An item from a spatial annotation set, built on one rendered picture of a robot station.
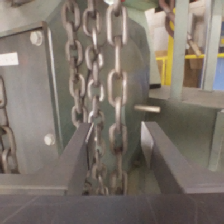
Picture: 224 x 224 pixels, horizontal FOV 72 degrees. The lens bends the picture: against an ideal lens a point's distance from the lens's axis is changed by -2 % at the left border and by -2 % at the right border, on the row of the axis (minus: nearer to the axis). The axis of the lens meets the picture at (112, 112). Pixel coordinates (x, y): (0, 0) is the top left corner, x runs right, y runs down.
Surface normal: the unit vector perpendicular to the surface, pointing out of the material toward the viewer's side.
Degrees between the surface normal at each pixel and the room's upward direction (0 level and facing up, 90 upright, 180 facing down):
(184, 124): 90
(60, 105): 90
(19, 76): 90
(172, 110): 90
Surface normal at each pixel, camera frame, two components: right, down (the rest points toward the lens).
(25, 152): -0.48, 0.24
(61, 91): 0.87, 0.11
